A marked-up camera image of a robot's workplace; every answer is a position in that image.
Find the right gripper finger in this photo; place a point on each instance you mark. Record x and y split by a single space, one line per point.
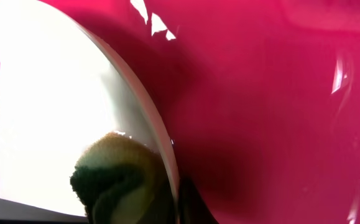
13 212

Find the green yellow sponge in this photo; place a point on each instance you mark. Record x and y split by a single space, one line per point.
119 180

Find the white plate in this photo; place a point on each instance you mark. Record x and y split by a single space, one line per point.
62 88

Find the red plastic tray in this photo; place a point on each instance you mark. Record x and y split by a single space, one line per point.
260 99

